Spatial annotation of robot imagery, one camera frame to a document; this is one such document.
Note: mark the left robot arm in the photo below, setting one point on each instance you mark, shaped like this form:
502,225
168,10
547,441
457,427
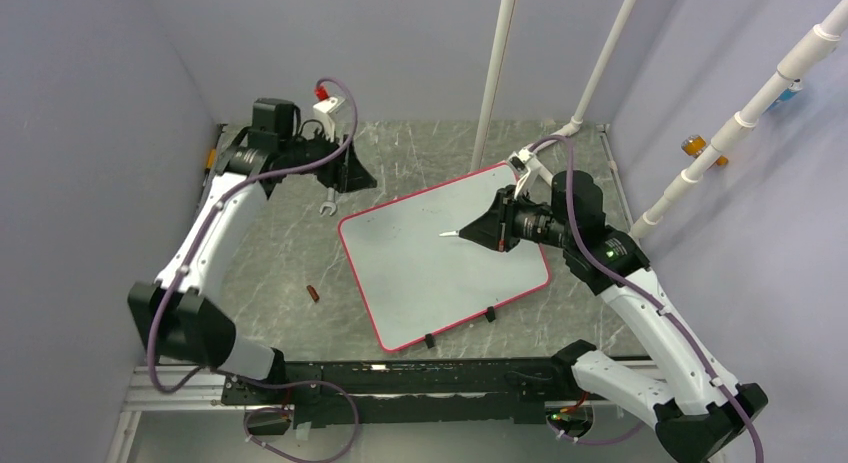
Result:
175,313

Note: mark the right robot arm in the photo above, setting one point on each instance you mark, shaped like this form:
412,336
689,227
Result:
697,406

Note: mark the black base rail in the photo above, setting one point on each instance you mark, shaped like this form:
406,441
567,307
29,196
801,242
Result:
525,390

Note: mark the white PVC pipe right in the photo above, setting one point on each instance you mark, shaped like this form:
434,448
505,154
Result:
817,44

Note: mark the pink framed whiteboard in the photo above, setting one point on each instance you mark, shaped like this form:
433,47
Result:
413,282

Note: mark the silver wrench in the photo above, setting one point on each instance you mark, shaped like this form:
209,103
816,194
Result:
329,206

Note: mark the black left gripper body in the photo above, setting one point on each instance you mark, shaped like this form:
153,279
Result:
334,172

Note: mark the orange wall knob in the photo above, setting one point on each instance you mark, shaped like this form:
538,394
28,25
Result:
694,146

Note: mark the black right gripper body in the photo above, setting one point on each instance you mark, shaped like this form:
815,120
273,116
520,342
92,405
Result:
508,234

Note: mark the yellow black screwdriver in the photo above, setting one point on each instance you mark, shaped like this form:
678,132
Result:
211,155

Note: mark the brown marker cap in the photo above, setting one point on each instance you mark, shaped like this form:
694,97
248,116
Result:
314,295

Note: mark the blue wall clip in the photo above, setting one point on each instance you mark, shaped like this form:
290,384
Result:
794,88

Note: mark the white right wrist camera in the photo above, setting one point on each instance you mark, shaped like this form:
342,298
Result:
526,167

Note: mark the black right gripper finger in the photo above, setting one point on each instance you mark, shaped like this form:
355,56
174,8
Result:
486,235
491,216

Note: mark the white PVC pipe frame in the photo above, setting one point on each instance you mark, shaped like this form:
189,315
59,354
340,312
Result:
560,66

